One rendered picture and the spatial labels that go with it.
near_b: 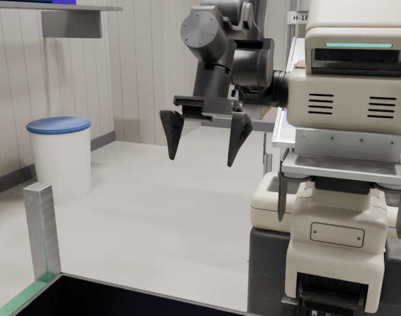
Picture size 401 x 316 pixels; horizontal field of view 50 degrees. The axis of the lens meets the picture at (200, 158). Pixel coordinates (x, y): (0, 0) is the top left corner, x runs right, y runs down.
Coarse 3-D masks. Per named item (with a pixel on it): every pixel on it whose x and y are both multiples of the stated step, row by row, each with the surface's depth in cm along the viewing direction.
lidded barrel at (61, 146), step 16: (32, 128) 314; (48, 128) 314; (64, 128) 314; (80, 128) 319; (32, 144) 320; (48, 144) 313; (64, 144) 315; (80, 144) 323; (48, 160) 317; (64, 160) 319; (80, 160) 327; (48, 176) 323; (64, 176) 323; (80, 176) 331; (64, 192) 327; (80, 192) 335
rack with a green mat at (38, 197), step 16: (32, 192) 61; (48, 192) 62; (32, 208) 62; (48, 208) 63; (32, 224) 63; (48, 224) 63; (32, 240) 64; (48, 240) 64; (32, 256) 65; (48, 256) 64; (48, 272) 65; (32, 288) 64; (16, 304) 60
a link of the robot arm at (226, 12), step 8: (208, 0) 70; (216, 0) 69; (224, 0) 69; (232, 0) 69; (240, 0) 68; (248, 0) 74; (224, 8) 69; (232, 8) 68; (240, 8) 69; (224, 16) 69; (232, 16) 69; (232, 24) 70
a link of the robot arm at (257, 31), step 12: (252, 0) 89; (264, 0) 91; (264, 12) 92; (252, 24) 89; (252, 36) 88; (252, 48) 93; (264, 48) 88; (264, 60) 86; (264, 72) 86; (264, 84) 88
